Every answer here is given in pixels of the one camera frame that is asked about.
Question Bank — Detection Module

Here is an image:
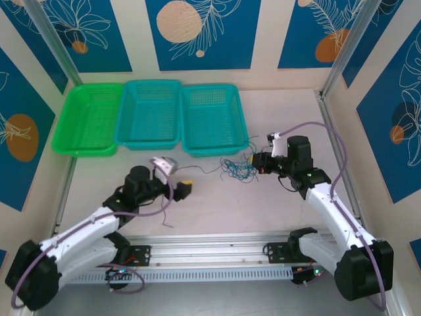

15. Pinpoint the teal plastic basket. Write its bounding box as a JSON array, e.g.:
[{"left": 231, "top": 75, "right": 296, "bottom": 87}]
[
  {"left": 177, "top": 84, "right": 249, "bottom": 158},
  {"left": 113, "top": 79, "right": 184, "bottom": 151}
]

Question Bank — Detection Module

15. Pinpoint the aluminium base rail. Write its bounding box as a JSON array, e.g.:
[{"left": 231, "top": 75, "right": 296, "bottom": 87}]
[{"left": 124, "top": 232, "right": 336, "bottom": 268}]

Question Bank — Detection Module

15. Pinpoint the thin purple cable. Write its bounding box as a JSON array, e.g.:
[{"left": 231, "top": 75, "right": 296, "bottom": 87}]
[{"left": 160, "top": 165, "right": 231, "bottom": 228}]

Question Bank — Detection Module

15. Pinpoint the green plastic basket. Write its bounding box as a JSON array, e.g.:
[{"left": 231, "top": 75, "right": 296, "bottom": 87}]
[{"left": 51, "top": 82, "right": 124, "bottom": 158}]

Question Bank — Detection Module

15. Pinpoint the aluminium frame post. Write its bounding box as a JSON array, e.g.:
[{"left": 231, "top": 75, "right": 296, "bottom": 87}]
[
  {"left": 322, "top": 0, "right": 385, "bottom": 98},
  {"left": 24, "top": 0, "right": 83, "bottom": 87}
]

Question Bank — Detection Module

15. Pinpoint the aluminium side rail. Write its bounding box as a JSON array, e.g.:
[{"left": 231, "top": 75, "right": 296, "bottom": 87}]
[
  {"left": 315, "top": 90, "right": 366, "bottom": 231},
  {"left": 52, "top": 157, "right": 78, "bottom": 238}
]

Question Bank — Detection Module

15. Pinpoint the grey slotted cable duct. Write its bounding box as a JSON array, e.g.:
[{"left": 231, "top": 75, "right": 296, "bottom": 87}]
[{"left": 70, "top": 266, "right": 293, "bottom": 284}]

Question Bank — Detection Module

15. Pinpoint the thin black cable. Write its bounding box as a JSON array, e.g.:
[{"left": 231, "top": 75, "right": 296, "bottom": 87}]
[{"left": 241, "top": 134, "right": 264, "bottom": 156}]

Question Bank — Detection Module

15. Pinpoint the black controller board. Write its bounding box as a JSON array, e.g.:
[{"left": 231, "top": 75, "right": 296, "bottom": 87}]
[
  {"left": 291, "top": 265, "right": 325, "bottom": 286},
  {"left": 105, "top": 268, "right": 132, "bottom": 281}
]

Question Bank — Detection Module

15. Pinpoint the thin blue cable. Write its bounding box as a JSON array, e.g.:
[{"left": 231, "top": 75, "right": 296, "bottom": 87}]
[{"left": 219, "top": 157, "right": 260, "bottom": 182}]

